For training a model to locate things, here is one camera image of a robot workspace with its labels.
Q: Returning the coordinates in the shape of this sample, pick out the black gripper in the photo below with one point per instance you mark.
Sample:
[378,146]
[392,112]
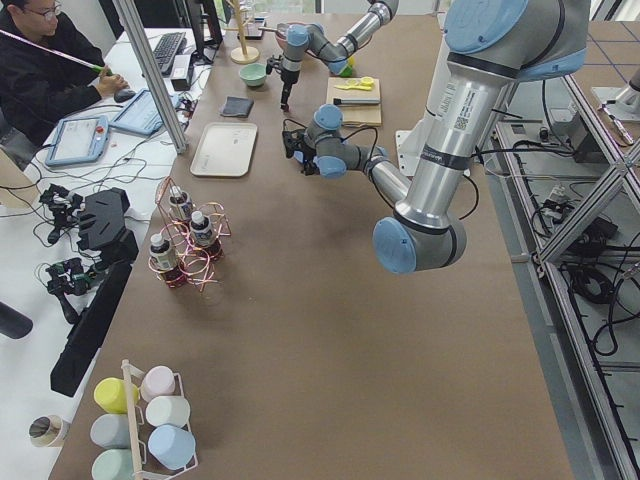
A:
[287,81]
[308,156]

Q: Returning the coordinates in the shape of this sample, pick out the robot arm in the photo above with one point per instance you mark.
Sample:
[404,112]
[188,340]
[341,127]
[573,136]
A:
[310,39]
[489,45]

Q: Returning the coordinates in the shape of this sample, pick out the person's hand on mouse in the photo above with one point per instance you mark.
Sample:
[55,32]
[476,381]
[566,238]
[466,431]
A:
[109,85]

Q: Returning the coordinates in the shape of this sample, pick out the mint green bowl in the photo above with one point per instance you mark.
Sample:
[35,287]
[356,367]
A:
[253,75]

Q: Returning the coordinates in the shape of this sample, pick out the folded grey cloth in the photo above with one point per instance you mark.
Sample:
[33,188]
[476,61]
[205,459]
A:
[236,107]

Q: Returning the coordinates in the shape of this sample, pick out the steel muddler black tip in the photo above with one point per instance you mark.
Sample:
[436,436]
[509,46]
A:
[356,102]

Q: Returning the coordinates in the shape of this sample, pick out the green lime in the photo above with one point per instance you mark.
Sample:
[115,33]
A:
[347,72]

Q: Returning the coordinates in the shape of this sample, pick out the wooden cutting board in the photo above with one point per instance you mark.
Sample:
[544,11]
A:
[356,116]

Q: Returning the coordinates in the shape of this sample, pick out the cream rabbit tray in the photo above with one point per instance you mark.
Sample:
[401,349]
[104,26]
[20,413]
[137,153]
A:
[224,150]

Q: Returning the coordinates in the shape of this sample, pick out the yellow plastic knife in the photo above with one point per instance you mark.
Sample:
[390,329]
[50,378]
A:
[354,86]

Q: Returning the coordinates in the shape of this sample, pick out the lemon half upper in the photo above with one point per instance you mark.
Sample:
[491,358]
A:
[367,81]

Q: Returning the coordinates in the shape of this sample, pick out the small black box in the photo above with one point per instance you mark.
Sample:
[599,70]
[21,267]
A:
[182,73]

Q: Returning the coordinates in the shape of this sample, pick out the computer monitor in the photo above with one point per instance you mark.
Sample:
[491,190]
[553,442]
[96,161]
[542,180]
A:
[205,26]

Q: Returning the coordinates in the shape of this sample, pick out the black keyboard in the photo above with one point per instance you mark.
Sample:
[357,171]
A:
[169,46]

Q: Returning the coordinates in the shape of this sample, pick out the tea bottle back right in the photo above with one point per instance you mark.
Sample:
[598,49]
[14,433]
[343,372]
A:
[180,204]

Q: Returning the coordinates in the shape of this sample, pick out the tea bottle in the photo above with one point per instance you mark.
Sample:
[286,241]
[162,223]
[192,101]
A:
[204,237]
[165,261]
[180,204]

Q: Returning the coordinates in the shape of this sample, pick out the tea bottle back left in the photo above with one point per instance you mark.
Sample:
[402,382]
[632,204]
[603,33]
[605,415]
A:
[204,237]

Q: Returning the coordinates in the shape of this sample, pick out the teach pendant back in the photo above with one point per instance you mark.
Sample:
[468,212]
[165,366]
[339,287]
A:
[139,116]

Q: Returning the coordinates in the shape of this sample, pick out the teach pendant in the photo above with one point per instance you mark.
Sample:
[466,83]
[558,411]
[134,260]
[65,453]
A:
[139,116]
[78,141]

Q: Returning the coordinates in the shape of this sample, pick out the black computer mouse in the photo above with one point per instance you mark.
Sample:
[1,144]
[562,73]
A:
[123,95]

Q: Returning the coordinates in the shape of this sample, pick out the tea bottle front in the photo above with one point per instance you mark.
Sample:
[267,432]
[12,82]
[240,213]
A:
[165,261]

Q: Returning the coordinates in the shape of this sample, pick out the black gripper stand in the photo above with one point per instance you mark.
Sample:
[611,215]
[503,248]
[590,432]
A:
[89,295]

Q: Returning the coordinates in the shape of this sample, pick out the teach pendant front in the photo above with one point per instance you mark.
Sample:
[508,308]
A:
[78,141]

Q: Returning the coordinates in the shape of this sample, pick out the spare gripper upper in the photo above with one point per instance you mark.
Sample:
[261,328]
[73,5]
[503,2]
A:
[63,205]

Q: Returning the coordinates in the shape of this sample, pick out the spare gripper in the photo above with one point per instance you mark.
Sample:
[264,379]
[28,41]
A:
[63,205]
[70,277]

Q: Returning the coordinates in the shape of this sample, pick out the seated person black jacket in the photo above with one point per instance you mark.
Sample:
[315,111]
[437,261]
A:
[53,77]

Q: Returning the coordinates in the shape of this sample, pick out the spare gripper lower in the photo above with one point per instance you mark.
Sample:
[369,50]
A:
[70,277]

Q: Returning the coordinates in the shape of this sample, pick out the pink cup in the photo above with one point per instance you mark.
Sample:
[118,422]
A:
[158,381]

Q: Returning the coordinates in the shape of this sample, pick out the white cup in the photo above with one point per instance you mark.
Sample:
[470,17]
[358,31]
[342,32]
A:
[172,410]

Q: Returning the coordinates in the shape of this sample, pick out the yellow cup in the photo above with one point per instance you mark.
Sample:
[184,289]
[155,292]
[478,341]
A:
[109,395]

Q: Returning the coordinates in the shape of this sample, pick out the light blue cup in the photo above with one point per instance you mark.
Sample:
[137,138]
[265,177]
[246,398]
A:
[173,447]

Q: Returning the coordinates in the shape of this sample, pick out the grey cup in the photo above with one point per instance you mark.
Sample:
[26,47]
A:
[111,431]

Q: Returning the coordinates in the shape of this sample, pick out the pale green cup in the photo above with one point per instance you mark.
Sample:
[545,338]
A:
[113,464]

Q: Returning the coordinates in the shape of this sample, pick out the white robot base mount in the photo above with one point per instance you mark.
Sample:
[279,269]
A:
[409,146]

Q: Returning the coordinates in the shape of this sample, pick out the copper wire bottle rack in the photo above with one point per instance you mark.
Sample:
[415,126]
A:
[189,243]

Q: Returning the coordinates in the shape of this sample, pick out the aluminium frame post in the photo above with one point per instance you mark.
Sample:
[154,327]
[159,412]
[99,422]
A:
[133,26]

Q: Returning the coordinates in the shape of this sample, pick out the white wire cup rack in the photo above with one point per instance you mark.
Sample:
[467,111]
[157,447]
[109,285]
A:
[145,465]

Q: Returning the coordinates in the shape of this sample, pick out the aluminium side frame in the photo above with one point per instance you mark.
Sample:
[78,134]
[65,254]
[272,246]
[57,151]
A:
[568,164]

